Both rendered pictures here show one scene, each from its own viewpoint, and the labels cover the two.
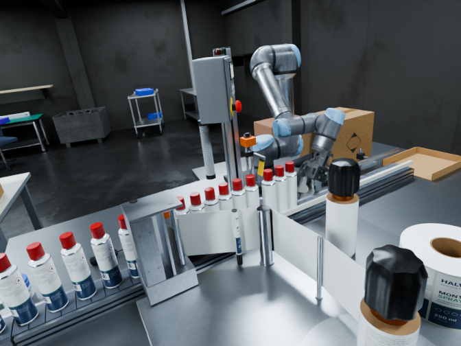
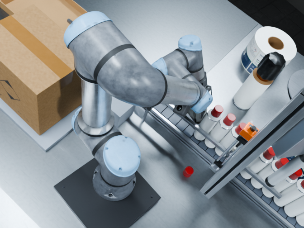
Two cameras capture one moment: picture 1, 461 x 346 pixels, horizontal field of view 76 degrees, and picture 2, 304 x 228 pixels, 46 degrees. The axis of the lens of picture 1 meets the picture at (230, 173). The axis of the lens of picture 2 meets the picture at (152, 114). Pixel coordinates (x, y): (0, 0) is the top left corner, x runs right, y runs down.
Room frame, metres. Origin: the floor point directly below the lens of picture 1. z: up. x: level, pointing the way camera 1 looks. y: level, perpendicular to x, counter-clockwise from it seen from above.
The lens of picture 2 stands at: (1.72, 0.20, 2.06)
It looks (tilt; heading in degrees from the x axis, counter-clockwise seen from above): 56 degrees down; 226
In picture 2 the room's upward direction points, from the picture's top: 24 degrees clockwise
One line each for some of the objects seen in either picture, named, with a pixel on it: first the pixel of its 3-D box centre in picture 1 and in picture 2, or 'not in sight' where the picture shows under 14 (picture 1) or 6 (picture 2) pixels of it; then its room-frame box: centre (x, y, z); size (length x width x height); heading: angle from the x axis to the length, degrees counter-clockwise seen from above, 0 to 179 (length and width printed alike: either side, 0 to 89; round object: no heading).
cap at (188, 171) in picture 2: not in sight; (188, 171); (1.12, -0.11, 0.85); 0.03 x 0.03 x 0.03
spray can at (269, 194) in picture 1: (269, 195); (231, 139); (0.97, -0.13, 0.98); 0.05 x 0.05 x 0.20
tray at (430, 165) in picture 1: (423, 162); (46, 11); (1.42, -1.01, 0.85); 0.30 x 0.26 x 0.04; 117
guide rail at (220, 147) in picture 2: (317, 178); (166, 102); (1.13, -0.36, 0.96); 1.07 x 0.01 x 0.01; 117
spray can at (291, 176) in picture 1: (290, 187); (208, 122); (1.02, -0.22, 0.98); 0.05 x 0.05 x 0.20
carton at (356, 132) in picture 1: (335, 138); (36, 70); (1.56, -0.59, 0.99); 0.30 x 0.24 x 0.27; 116
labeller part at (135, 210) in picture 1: (150, 204); not in sight; (0.69, 0.21, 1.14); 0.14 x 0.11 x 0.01; 117
